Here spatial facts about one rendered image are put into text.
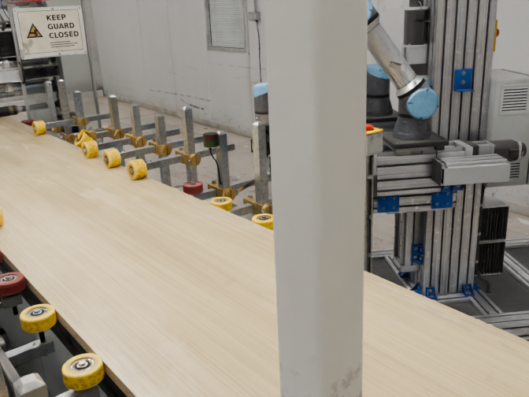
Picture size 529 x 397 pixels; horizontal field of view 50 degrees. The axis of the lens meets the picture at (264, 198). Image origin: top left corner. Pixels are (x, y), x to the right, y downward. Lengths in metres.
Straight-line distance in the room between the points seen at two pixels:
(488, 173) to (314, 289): 1.99
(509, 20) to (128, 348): 3.74
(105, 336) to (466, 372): 0.76
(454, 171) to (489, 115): 0.43
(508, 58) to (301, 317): 4.15
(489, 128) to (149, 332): 1.80
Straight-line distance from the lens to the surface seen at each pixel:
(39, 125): 3.56
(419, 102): 2.17
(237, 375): 1.16
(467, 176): 2.33
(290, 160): 0.38
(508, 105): 2.63
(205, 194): 2.33
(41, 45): 4.33
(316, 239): 0.38
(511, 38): 4.48
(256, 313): 1.35
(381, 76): 2.78
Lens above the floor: 1.59
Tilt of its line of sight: 19 degrees down
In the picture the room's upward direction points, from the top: 3 degrees counter-clockwise
